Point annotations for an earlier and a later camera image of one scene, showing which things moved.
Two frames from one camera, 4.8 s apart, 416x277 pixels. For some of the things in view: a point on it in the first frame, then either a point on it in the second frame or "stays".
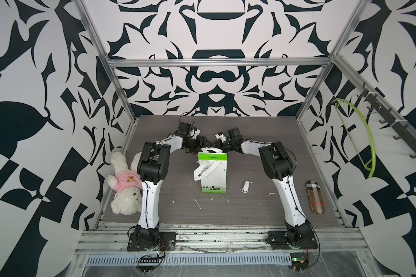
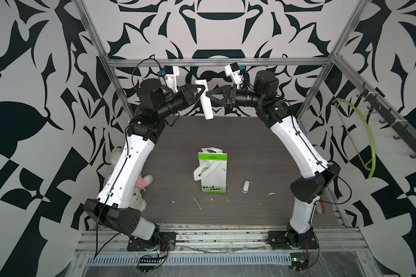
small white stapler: x=245 y=187 stays
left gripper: x=203 y=145 to x=182 y=97
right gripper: x=218 y=144 to x=231 y=93
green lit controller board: x=299 y=261 stays
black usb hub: x=149 y=260 stays
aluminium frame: x=330 y=61 stays
